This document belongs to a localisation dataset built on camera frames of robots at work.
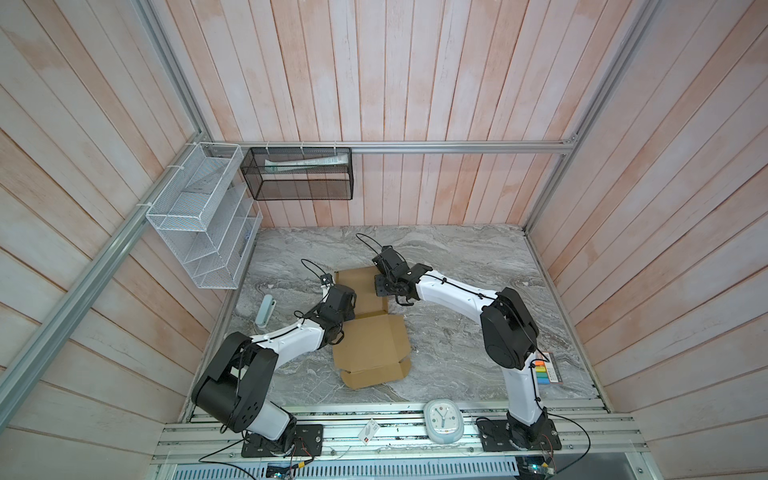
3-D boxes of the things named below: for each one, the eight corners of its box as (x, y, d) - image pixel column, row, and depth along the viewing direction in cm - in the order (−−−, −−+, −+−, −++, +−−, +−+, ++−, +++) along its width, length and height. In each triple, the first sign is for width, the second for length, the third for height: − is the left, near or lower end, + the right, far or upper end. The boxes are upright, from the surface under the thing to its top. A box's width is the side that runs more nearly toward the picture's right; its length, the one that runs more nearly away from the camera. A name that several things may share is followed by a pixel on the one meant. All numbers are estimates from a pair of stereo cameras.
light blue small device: (257, 326, 96) (253, 320, 92) (268, 301, 102) (264, 294, 99) (267, 328, 96) (263, 321, 92) (277, 301, 102) (274, 295, 98)
